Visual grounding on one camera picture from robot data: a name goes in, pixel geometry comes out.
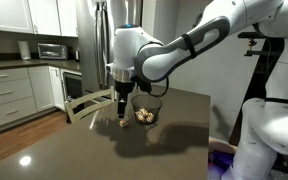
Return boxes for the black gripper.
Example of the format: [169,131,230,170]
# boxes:
[113,79,136,120]

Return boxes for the white wooden chair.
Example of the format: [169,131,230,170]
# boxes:
[63,85,116,125]

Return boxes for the black undercounter cooler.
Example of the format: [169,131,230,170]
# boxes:
[61,69,84,103]

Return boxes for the stainless steel refrigerator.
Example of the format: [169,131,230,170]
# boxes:
[75,0,143,101]

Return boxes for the silver toaster oven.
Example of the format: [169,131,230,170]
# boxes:
[37,43,68,61]

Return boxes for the dark kitchen countertop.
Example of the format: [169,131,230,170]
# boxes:
[0,58,82,73]

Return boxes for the white lower kitchen cabinets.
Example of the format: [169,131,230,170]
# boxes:
[0,65,65,133]

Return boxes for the white kitchen cabinets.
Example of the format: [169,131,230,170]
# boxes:
[0,65,65,133]
[0,0,79,38]

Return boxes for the white paper towel roll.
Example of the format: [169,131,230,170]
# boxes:
[17,40,32,61]

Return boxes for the white upper kitchen cabinets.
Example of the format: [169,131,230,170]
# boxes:
[0,0,79,38]

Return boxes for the black wire mesh basket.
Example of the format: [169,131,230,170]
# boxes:
[130,93,163,126]

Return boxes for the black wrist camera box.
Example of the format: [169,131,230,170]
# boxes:
[135,77,154,94]

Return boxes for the black camera tripod stand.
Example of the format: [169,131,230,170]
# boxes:
[237,31,287,101]

